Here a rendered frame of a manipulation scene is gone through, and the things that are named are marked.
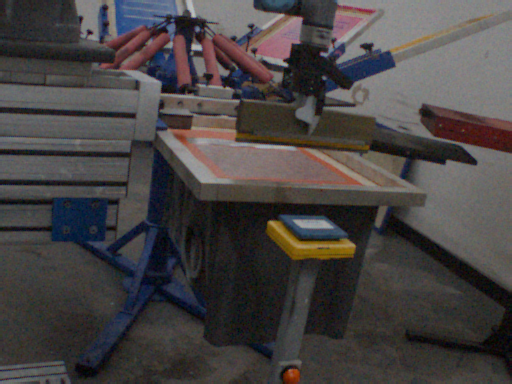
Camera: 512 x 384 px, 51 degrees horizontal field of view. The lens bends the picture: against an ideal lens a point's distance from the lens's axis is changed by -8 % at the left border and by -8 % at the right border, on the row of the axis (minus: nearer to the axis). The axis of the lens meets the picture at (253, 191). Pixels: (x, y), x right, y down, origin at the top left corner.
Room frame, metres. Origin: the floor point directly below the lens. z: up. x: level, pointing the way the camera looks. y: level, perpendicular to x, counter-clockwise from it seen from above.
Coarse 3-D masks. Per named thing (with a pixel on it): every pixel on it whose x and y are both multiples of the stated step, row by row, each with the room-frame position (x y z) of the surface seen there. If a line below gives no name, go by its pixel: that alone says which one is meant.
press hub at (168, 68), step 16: (160, 16) 2.45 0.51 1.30; (176, 16) 2.49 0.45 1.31; (176, 32) 2.54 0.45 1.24; (192, 32) 2.55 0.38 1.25; (192, 64) 2.55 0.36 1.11; (160, 80) 2.49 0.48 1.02; (176, 80) 2.47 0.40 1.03; (192, 80) 2.51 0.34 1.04; (160, 160) 2.51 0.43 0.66; (160, 176) 2.51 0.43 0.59; (160, 192) 2.51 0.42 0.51; (160, 208) 2.51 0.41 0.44; (144, 224) 2.53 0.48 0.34; (160, 224) 2.51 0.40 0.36; (144, 240) 2.55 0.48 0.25; (160, 240) 2.51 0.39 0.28; (160, 256) 2.51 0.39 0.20; (160, 272) 2.51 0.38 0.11; (128, 288) 2.48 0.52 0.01
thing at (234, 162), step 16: (192, 144) 1.61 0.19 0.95; (208, 160) 1.46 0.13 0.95; (224, 160) 1.48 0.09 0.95; (240, 160) 1.51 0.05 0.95; (256, 160) 1.54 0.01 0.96; (224, 176) 1.33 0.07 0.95; (240, 176) 1.35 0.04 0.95; (256, 176) 1.37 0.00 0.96; (272, 176) 1.40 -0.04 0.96; (288, 176) 1.42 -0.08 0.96
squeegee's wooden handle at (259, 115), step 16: (240, 112) 1.30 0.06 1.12; (256, 112) 1.30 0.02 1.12; (272, 112) 1.32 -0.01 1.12; (288, 112) 1.33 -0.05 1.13; (336, 112) 1.38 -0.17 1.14; (240, 128) 1.29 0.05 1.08; (256, 128) 1.30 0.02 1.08; (272, 128) 1.32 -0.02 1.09; (288, 128) 1.33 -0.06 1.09; (304, 128) 1.35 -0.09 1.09; (320, 128) 1.37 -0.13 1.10; (336, 128) 1.38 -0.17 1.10; (352, 128) 1.40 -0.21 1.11; (368, 128) 1.42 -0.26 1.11; (368, 144) 1.42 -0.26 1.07
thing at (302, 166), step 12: (228, 132) 1.87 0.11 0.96; (264, 156) 1.61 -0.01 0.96; (276, 156) 1.63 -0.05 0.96; (288, 156) 1.66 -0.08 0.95; (300, 156) 1.69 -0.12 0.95; (312, 156) 1.72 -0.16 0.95; (288, 168) 1.51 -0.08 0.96; (300, 168) 1.53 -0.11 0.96; (312, 168) 1.56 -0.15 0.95; (324, 168) 1.58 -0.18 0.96; (336, 168) 1.61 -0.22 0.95; (300, 180) 1.40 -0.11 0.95; (312, 180) 1.42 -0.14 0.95; (324, 180) 1.44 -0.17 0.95; (336, 180) 1.47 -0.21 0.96; (348, 180) 1.49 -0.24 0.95
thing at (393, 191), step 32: (224, 128) 1.93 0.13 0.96; (192, 160) 1.29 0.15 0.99; (352, 160) 1.63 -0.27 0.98; (224, 192) 1.14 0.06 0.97; (256, 192) 1.17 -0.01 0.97; (288, 192) 1.20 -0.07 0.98; (320, 192) 1.23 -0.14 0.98; (352, 192) 1.27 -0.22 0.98; (384, 192) 1.30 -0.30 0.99; (416, 192) 1.34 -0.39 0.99
